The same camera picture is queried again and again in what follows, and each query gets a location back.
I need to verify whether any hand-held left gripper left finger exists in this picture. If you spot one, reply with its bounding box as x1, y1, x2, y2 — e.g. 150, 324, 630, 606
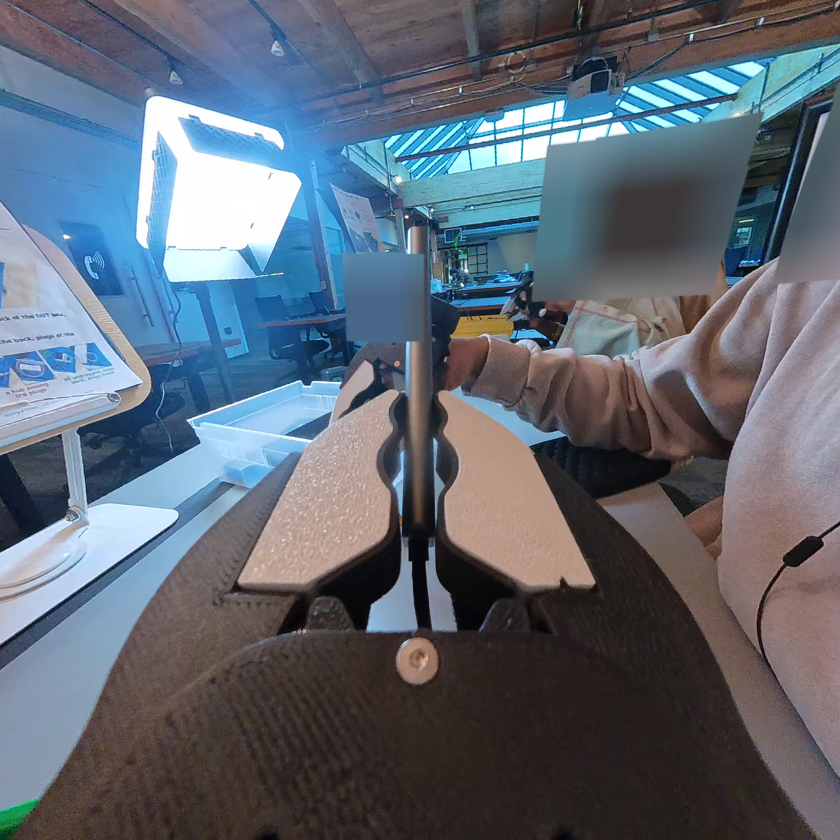
236, 389, 406, 626

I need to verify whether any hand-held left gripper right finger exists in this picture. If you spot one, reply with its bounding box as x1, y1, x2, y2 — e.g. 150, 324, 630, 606
433, 390, 598, 627

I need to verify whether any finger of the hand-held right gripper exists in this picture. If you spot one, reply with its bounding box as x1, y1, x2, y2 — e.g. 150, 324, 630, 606
330, 360, 380, 424

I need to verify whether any small grey usb hub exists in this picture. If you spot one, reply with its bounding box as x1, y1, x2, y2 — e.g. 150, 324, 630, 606
402, 225, 436, 534

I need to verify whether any clear plastic bin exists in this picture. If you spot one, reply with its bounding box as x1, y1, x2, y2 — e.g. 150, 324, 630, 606
188, 381, 342, 490

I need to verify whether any black hub cable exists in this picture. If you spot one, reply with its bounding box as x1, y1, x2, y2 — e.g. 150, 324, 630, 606
407, 532, 435, 632

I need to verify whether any person's right forearm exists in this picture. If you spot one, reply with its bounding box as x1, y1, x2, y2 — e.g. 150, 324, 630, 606
462, 333, 749, 462

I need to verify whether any person's right hand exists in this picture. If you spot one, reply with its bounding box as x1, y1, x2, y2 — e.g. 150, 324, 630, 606
445, 335, 490, 396

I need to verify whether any yellow bin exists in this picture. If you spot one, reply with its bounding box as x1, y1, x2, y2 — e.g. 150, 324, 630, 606
453, 315, 515, 340

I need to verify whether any black office chair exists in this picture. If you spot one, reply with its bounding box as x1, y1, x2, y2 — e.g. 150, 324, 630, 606
255, 294, 329, 379
308, 290, 350, 366

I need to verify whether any black mesh chair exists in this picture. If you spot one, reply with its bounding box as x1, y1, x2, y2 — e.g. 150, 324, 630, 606
530, 435, 675, 501

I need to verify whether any wooden poster easel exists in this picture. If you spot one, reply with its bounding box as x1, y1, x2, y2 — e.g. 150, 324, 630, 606
330, 184, 385, 253

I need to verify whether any softbox light stand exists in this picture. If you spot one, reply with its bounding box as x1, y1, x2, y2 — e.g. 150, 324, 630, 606
172, 281, 238, 404

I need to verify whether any brown wooden desk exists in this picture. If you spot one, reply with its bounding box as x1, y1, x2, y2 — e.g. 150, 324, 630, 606
134, 338, 242, 409

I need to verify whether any instruction sheet on stand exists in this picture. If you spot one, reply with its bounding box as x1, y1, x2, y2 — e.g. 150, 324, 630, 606
0, 200, 179, 647

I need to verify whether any softbox studio light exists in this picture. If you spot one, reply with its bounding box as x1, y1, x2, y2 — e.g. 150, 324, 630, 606
136, 95, 303, 283

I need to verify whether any black phone sign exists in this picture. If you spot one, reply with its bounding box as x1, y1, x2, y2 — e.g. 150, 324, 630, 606
59, 221, 126, 298

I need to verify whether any person in light sweatshirt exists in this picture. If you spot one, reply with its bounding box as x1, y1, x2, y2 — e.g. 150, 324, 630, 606
686, 259, 840, 769

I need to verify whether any ceiling projector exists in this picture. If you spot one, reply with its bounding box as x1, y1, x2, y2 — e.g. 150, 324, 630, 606
564, 56, 626, 104

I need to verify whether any printed instruction sheet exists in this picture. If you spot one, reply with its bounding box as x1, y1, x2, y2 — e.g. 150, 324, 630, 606
0, 200, 144, 447

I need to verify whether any thin black cord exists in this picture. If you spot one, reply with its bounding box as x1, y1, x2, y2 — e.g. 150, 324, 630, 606
755, 521, 840, 665

